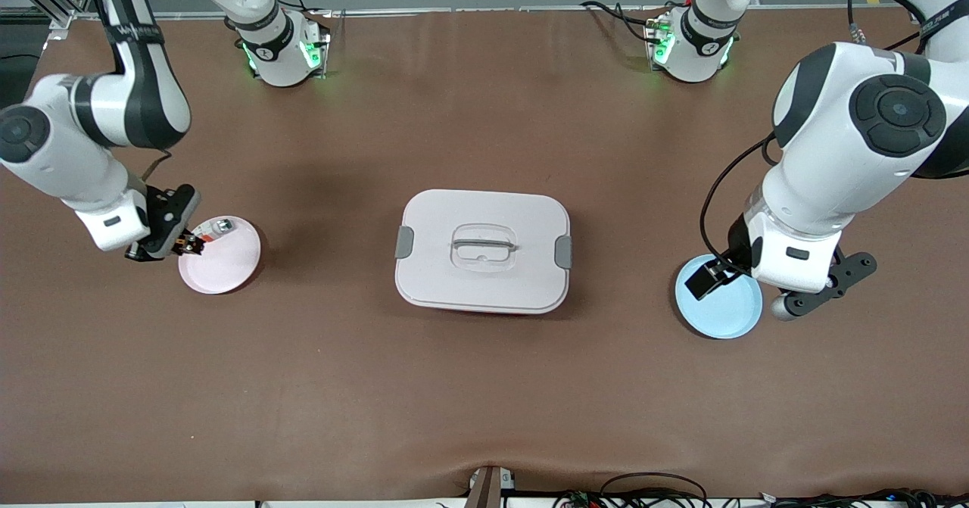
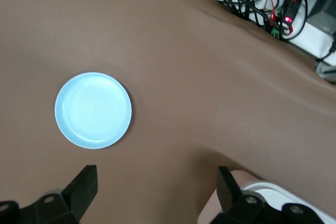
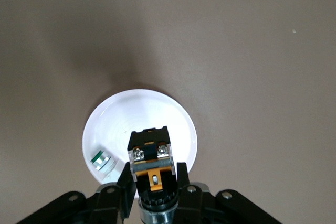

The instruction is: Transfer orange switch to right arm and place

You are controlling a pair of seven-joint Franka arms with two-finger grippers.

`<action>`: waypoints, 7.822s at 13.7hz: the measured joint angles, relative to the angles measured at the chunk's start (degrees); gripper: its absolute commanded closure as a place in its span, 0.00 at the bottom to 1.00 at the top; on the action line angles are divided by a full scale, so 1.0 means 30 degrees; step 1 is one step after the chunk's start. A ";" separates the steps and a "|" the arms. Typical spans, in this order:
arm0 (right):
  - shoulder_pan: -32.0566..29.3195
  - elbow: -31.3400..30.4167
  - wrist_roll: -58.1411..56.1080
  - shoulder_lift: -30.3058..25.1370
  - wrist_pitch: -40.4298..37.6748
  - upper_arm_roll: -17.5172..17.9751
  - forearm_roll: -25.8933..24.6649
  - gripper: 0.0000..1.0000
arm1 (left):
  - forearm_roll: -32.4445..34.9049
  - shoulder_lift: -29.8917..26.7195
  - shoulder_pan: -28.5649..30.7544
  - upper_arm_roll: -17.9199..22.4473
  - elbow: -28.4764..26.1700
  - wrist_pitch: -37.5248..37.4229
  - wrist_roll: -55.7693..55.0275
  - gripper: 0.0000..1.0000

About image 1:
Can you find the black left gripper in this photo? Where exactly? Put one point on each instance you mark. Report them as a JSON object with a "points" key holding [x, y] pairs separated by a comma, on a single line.
{"points": [[737, 244]]}

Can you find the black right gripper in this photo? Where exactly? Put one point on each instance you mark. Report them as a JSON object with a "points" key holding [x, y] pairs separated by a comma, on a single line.
{"points": [[171, 216]]}

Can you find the orange black switch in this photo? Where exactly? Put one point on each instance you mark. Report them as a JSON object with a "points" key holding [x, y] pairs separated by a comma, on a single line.
{"points": [[194, 245]]}

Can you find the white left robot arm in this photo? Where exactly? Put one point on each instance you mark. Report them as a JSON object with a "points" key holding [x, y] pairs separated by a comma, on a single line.
{"points": [[833, 160]]}

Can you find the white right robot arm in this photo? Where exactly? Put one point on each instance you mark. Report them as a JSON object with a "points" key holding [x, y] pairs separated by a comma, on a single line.
{"points": [[76, 137]]}

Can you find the clear part with red dot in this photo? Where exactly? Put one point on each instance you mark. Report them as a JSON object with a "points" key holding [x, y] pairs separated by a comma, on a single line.
{"points": [[200, 229]]}

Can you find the light blue round plate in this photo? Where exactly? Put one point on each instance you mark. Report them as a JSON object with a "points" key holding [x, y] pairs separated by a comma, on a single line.
{"points": [[727, 315]]}

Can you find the pink round plate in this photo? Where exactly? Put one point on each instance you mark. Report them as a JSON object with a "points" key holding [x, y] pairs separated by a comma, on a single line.
{"points": [[227, 273]]}

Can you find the white lidded storage box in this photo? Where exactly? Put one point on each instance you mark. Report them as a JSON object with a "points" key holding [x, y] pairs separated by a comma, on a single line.
{"points": [[484, 281]]}

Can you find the small silver button switch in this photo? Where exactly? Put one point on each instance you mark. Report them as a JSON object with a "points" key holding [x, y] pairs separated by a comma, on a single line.
{"points": [[222, 225]]}

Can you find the aluminium frame profile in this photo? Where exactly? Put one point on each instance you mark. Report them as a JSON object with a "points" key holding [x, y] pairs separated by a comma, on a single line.
{"points": [[60, 20]]}

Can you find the brown table edge bracket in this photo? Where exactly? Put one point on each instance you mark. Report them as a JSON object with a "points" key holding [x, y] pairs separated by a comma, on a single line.
{"points": [[484, 489]]}

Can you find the silver table edge rail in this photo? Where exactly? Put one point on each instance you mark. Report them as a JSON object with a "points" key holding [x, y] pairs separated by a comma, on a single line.
{"points": [[492, 10]]}

